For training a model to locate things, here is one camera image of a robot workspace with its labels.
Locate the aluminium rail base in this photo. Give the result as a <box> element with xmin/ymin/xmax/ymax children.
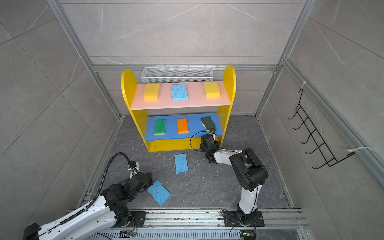
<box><xmin>89</xmin><ymin>209</ymin><xmax>313</xmax><ymax>240</ymax></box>

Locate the green yellow sponge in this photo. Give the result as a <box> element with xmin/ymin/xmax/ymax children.
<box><xmin>154</xmin><ymin>120</ymin><xmax>167</xmax><ymax>136</ymax></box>

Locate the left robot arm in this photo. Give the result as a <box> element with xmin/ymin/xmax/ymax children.
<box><xmin>23</xmin><ymin>152</ymin><xmax>153</xmax><ymax>240</ymax></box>

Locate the light blue sponge row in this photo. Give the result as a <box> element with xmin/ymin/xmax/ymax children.
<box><xmin>175</xmin><ymin>154</ymin><xmax>189</xmax><ymax>174</ymax></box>

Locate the light blue sponge front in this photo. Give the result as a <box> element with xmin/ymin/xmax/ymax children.
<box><xmin>147</xmin><ymin>181</ymin><xmax>171</xmax><ymax>206</ymax></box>

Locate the orange sponge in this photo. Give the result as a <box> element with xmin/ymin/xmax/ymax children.
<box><xmin>177</xmin><ymin>118</ymin><xmax>189</xmax><ymax>134</ymax></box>

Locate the black wire hook rack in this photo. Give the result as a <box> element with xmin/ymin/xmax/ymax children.
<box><xmin>287</xmin><ymin>89</ymin><xmax>355</xmax><ymax>170</ymax></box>

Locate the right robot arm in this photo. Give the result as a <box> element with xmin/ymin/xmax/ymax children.
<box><xmin>200</xmin><ymin>133</ymin><xmax>269</xmax><ymax>226</ymax></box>

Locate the white wire mesh basket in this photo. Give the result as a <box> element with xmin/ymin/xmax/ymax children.
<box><xmin>141</xmin><ymin>67</ymin><xmax>214</xmax><ymax>84</ymax></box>

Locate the dark green curved sponge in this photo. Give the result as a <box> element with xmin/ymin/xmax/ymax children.
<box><xmin>201</xmin><ymin>116</ymin><xmax>216</xmax><ymax>133</ymax></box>

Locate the yellow shelf unit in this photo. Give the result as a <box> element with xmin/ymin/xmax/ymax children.
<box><xmin>121</xmin><ymin>65</ymin><xmax>237</xmax><ymax>152</ymax></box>

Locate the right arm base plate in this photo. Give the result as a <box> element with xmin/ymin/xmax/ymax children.
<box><xmin>221</xmin><ymin>210</ymin><xmax>265</xmax><ymax>227</ymax></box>

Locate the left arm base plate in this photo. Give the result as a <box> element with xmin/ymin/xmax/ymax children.
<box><xmin>123</xmin><ymin>211</ymin><xmax>147</xmax><ymax>229</ymax></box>

